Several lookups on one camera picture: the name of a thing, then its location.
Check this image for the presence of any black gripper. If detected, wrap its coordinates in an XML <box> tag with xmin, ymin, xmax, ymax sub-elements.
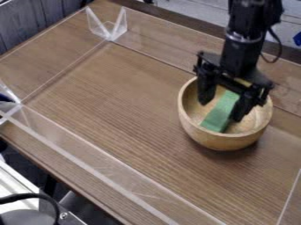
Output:
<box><xmin>192</xmin><ymin>31</ymin><xmax>274</xmax><ymax>122</ymax></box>

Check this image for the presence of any green rectangular block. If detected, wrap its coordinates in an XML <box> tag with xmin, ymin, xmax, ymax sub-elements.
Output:
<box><xmin>199</xmin><ymin>91</ymin><xmax>239</xmax><ymax>133</ymax></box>

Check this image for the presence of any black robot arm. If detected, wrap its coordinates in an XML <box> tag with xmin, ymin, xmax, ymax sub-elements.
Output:
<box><xmin>193</xmin><ymin>0</ymin><xmax>283</xmax><ymax>122</ymax></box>

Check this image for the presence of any brown wooden bowl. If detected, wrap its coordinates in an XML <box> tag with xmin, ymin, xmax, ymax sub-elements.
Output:
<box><xmin>177</xmin><ymin>78</ymin><xmax>272</xmax><ymax>151</ymax></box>

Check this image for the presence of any blue object at right edge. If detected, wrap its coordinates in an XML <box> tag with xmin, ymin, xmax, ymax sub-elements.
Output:
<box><xmin>292</xmin><ymin>32</ymin><xmax>301</xmax><ymax>46</ymax></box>

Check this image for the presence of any white container in background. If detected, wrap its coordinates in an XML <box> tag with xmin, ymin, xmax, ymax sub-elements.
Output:
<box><xmin>272</xmin><ymin>0</ymin><xmax>301</xmax><ymax>48</ymax></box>

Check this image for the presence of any clear acrylic front barrier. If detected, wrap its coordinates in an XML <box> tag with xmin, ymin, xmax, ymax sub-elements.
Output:
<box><xmin>0</xmin><ymin>82</ymin><xmax>225</xmax><ymax>225</ymax></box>

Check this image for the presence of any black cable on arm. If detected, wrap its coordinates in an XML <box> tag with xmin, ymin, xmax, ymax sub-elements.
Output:
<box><xmin>259</xmin><ymin>27</ymin><xmax>284</xmax><ymax>64</ymax></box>

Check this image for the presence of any clear acrylic corner bracket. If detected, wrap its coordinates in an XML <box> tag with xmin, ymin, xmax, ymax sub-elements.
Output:
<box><xmin>84</xmin><ymin>7</ymin><xmax>128</xmax><ymax>41</ymax></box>

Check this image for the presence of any grey metal bracket with screw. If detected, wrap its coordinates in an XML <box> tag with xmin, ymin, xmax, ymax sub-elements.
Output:
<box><xmin>0</xmin><ymin>201</ymin><xmax>88</xmax><ymax>225</ymax></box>

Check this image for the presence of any black cable bottom left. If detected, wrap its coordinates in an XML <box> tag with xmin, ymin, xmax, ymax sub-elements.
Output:
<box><xmin>0</xmin><ymin>192</ymin><xmax>61</xmax><ymax>225</ymax></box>

